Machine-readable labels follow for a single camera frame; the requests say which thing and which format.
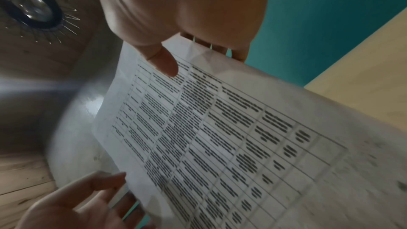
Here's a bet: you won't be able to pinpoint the light wooden panel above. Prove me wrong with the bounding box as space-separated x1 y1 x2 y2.
304 6 407 134

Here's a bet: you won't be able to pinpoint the person's right hand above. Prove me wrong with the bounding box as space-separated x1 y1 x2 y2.
93 0 274 78

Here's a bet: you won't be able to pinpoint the white printed paper sheet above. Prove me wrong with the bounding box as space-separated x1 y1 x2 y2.
92 33 407 229

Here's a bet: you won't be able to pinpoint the round sunburst wall mirror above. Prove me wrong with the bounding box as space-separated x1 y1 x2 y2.
0 0 81 45

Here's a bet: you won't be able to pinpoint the person's left hand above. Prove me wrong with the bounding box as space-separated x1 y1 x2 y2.
14 170 154 229

